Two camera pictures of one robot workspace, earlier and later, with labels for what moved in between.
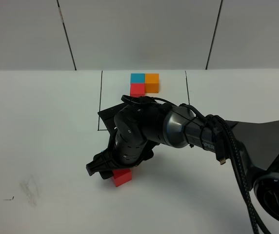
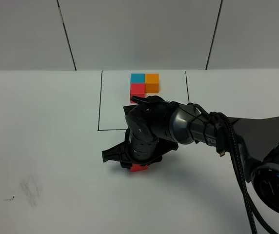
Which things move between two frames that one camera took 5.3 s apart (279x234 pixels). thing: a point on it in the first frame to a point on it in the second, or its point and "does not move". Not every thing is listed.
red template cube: x=137 y=90 does not move
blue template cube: x=137 y=78 does not move
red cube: x=122 y=176 to x=136 y=167
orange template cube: x=152 y=83 does not move
